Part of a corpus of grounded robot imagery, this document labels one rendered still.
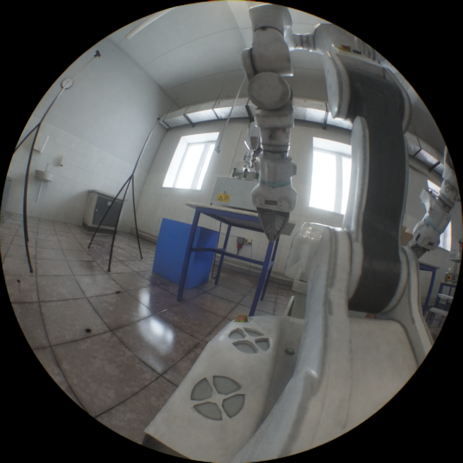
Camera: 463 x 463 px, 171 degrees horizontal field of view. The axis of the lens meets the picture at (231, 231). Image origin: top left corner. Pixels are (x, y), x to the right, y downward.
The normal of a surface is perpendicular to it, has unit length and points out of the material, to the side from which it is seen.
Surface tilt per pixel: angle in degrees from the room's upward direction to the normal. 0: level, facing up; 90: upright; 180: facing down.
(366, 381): 23
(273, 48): 110
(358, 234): 71
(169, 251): 90
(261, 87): 138
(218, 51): 180
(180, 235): 90
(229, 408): 38
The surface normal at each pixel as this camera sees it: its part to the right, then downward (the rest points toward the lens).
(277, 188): -0.15, 0.68
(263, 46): -0.42, 0.22
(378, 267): -0.30, -0.35
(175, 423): -0.03, -0.84
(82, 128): 0.92, 0.21
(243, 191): -0.33, -0.11
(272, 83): -0.38, 0.64
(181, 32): -0.23, 0.97
